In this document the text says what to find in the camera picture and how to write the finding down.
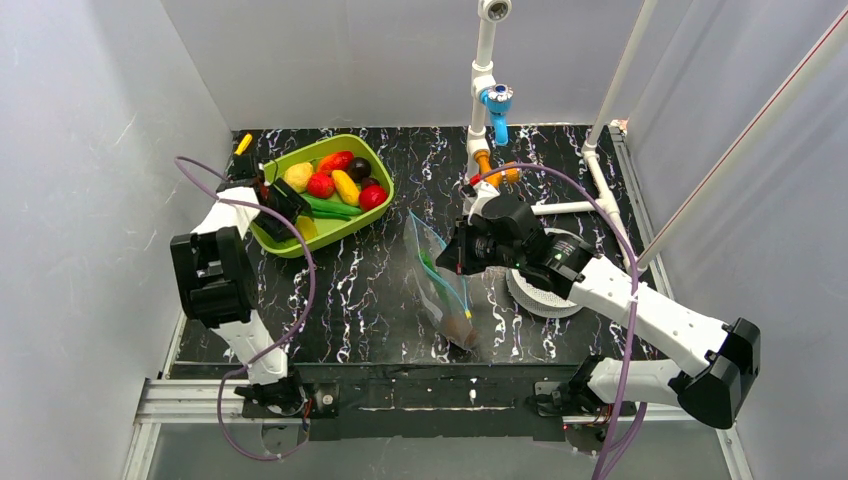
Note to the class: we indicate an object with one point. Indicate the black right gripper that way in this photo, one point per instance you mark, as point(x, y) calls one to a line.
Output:
point(457, 250)

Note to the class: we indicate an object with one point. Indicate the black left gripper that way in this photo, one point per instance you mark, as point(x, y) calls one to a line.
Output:
point(282, 216)

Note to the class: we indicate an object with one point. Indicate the yellow toy corn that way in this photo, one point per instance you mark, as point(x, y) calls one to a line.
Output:
point(306, 227)

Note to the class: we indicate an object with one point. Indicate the long green toy bean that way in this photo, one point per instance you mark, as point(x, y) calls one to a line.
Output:
point(330, 209)

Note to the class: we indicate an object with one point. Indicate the green toy beans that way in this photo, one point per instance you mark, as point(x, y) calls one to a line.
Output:
point(442, 287)

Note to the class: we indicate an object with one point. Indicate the clear zip top bag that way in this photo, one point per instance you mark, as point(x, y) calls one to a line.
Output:
point(417, 236)

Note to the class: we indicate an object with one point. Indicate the yellow toy banana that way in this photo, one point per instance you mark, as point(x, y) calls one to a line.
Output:
point(346, 188)

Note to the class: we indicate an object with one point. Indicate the brown toy kiwi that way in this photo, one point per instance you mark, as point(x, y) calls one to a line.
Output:
point(460, 332)

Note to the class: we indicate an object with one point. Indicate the red toy apple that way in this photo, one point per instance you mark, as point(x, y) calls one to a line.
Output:
point(372, 197)

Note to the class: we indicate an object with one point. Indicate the green plastic tray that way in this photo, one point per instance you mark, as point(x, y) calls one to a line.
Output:
point(329, 230)

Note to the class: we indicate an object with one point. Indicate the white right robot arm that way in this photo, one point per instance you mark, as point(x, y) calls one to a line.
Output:
point(710, 365)

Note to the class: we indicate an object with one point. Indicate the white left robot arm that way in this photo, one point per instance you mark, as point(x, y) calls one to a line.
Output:
point(217, 286)

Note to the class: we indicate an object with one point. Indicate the yellow toy lemon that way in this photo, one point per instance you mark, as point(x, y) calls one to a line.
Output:
point(298, 175)

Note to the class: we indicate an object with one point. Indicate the red toy strawberry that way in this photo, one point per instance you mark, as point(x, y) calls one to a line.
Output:
point(321, 185)

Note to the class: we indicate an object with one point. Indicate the red orange toy pepper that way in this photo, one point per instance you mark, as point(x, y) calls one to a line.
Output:
point(335, 161)

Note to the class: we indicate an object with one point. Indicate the orange pipe valve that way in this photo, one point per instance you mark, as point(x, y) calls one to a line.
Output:
point(482, 159)

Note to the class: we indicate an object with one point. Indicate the white filament spool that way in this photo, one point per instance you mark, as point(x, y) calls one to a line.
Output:
point(543, 298)

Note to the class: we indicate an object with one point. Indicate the dark purple toy fruit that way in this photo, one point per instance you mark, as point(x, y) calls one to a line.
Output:
point(358, 169)

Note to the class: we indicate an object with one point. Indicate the blue pipe valve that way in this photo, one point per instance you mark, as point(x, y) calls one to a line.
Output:
point(497, 100)

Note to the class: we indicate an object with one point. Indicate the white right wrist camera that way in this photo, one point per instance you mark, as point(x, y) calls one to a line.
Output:
point(476, 196)

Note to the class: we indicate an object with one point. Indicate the yellow handled screwdriver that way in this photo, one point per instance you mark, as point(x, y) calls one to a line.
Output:
point(244, 145)

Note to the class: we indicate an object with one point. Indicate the white PVC pipe frame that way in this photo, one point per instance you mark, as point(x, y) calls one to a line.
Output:
point(491, 13)

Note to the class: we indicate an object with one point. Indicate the aluminium frame rail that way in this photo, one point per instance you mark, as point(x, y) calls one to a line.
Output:
point(416, 426)

